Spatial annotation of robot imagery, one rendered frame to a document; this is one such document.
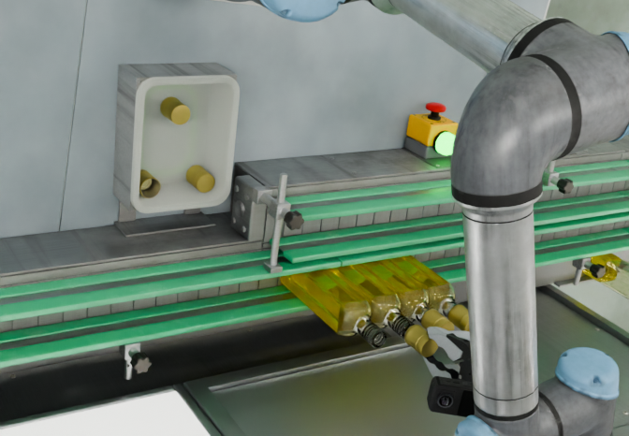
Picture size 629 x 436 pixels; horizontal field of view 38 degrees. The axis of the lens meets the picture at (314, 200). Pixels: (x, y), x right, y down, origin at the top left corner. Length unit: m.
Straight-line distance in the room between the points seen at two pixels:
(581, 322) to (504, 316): 0.98
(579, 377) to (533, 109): 0.37
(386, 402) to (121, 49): 0.70
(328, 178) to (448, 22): 0.53
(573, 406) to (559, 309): 0.87
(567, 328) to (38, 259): 1.06
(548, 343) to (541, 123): 0.98
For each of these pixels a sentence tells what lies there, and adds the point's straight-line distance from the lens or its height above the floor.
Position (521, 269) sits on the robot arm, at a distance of 1.01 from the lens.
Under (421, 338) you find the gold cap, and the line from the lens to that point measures 1.43.
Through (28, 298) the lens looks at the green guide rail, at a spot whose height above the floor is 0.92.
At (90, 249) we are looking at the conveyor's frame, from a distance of 1.49.
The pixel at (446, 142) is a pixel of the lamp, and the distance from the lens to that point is 1.76.
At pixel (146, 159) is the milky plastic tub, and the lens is 1.53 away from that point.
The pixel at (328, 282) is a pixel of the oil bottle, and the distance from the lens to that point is 1.52.
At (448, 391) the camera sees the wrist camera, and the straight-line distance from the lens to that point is 1.31.
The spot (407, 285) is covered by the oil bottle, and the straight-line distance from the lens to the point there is 1.55.
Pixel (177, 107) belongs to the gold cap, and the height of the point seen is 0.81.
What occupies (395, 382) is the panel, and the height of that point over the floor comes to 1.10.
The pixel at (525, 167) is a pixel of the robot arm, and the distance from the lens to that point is 0.95.
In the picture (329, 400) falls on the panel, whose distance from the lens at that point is 1.50.
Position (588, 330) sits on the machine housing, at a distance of 1.97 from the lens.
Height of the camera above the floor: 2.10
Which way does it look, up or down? 50 degrees down
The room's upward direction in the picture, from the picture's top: 126 degrees clockwise
